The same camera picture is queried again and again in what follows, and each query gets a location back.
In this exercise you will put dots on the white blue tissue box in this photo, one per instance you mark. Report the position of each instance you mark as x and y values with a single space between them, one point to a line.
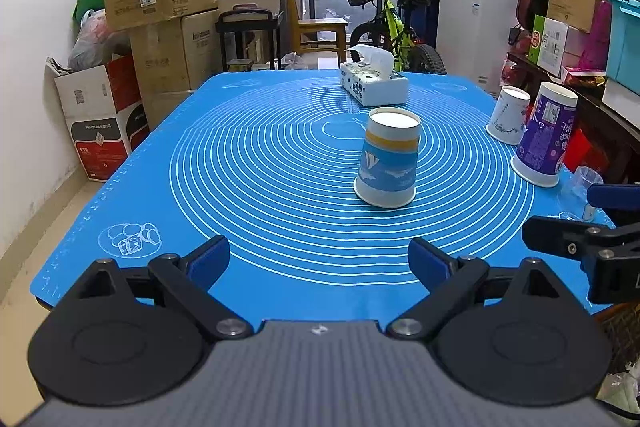
372 84

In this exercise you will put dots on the black utility cart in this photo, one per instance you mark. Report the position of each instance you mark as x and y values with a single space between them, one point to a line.
247 19

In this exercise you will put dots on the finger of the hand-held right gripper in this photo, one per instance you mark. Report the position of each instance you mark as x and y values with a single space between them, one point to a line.
612 197
565 234

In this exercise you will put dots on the white chest freezer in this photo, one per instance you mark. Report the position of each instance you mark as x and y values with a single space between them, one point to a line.
475 22

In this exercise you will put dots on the blue silicone baking mat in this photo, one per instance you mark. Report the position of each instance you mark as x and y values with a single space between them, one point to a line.
260 187

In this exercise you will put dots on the dark wooden side table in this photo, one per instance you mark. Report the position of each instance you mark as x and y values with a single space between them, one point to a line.
600 117

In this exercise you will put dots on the blue sailboat paper cup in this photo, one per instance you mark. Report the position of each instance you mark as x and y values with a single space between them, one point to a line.
387 157

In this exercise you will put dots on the green white carton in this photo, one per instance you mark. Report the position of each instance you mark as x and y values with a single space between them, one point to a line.
550 44

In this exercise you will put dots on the pink gift bag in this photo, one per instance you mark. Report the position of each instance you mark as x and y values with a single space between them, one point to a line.
597 37

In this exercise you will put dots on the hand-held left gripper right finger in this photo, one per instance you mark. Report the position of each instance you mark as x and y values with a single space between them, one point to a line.
425 259

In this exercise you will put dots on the green black bicycle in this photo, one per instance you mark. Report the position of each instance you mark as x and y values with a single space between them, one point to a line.
397 32

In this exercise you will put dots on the small clear plastic cup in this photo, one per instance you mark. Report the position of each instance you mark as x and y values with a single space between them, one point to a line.
580 184

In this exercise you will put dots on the purple paper cup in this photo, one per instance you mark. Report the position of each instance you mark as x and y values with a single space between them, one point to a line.
542 137

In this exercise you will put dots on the clear plastic bag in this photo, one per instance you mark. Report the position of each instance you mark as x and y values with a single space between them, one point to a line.
97 42

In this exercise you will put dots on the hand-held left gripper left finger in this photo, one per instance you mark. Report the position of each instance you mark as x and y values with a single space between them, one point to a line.
212 257

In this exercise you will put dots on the wooden chair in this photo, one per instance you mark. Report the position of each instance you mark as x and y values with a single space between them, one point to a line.
320 27

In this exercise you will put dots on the red white cardboard box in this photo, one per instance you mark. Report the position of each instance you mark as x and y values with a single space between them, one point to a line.
102 127

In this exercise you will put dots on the plain brown cardboard box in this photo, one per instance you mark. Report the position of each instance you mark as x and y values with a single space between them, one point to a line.
175 57

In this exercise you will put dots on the teal plastic storage bin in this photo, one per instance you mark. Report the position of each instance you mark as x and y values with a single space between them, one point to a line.
625 37

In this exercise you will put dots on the white blue-print paper cup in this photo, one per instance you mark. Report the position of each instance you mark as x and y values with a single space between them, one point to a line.
507 117

